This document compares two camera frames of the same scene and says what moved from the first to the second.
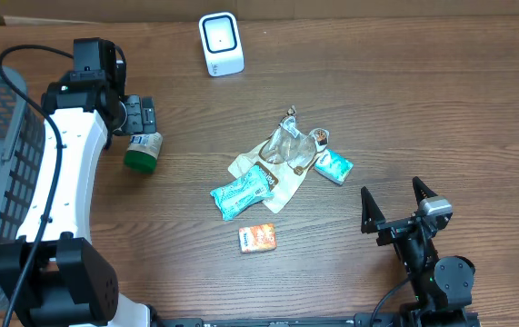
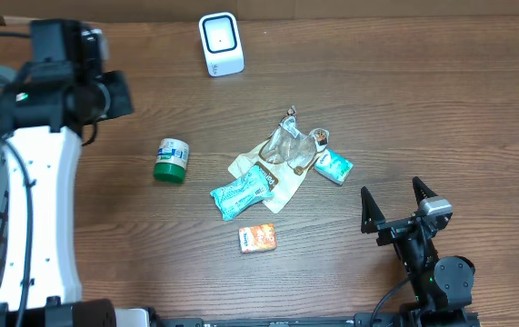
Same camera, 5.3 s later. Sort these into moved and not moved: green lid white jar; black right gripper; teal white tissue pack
Moved: green lid white jar
Not moved: teal white tissue pack; black right gripper
